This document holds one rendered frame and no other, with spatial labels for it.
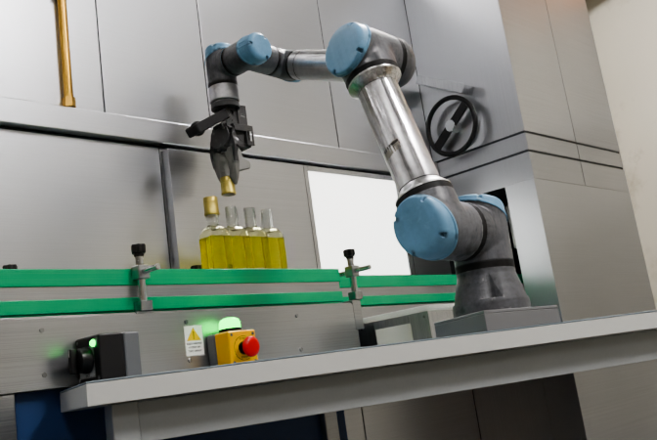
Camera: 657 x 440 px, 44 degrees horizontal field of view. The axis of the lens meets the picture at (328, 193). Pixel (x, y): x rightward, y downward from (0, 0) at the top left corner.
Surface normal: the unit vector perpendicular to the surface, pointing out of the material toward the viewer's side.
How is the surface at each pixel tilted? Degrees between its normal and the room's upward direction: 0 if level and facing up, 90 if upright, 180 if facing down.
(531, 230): 90
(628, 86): 90
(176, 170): 90
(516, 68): 90
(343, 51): 81
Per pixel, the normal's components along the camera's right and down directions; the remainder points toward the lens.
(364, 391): 0.41, -0.26
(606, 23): -0.90, 0.03
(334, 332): 0.70, -0.26
